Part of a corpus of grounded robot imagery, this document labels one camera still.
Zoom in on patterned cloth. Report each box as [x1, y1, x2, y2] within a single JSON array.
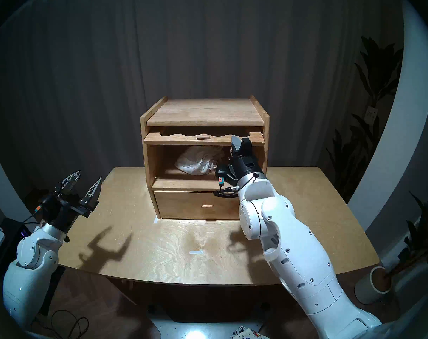
[[230, 326, 264, 339]]

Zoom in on white round plant pot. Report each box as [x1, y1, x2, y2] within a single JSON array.
[[355, 266, 393, 304]]

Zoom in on wooden drawer with knob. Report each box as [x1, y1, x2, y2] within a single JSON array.
[[153, 190, 243, 220]]

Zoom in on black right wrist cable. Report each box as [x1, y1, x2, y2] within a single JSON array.
[[213, 172, 260, 198]]

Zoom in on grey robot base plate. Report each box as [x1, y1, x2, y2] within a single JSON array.
[[154, 317, 264, 339]]

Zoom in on wooden cabinet frame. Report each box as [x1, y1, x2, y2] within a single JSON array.
[[140, 95, 270, 220]]

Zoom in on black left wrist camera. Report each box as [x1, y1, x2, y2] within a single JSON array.
[[37, 195, 57, 215]]

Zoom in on grey curtain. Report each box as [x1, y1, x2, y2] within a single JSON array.
[[0, 0, 405, 201]]

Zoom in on black floor cable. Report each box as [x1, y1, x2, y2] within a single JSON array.
[[37, 309, 90, 339]]

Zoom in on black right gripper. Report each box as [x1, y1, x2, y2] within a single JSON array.
[[228, 136, 264, 184]]

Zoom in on dark plant in white pot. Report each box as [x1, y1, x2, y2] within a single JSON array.
[[387, 190, 428, 279]]

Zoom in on white pants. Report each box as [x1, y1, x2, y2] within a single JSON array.
[[174, 146, 228, 175]]

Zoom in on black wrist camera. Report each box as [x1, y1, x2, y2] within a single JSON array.
[[37, 195, 57, 215], [216, 163, 235, 185]]

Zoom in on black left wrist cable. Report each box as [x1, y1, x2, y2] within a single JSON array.
[[22, 211, 42, 226]]

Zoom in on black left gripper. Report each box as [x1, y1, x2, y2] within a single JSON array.
[[37, 171, 102, 233]]

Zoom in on tall dark leafy plant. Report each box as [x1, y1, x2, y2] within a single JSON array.
[[325, 36, 404, 201]]

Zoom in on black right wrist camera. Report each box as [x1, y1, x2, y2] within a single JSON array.
[[216, 163, 235, 185]]

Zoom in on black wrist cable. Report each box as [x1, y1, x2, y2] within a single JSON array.
[[22, 211, 42, 226], [213, 172, 260, 198]]

